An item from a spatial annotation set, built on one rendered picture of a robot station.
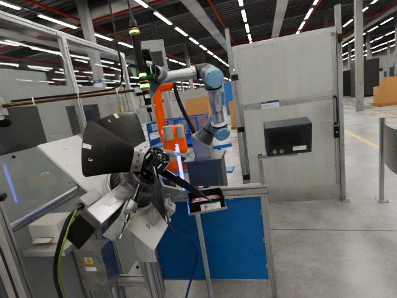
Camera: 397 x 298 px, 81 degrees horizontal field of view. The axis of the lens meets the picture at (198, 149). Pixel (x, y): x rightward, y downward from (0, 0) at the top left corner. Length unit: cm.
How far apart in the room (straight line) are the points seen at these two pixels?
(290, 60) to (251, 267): 218
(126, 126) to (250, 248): 119
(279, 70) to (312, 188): 150
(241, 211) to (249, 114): 153
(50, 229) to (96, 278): 33
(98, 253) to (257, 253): 106
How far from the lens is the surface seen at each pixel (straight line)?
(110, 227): 99
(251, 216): 168
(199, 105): 916
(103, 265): 131
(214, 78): 150
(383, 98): 1318
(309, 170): 316
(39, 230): 146
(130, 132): 123
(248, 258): 186
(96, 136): 98
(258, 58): 294
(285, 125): 144
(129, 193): 107
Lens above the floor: 144
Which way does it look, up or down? 11 degrees down
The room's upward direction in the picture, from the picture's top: 9 degrees counter-clockwise
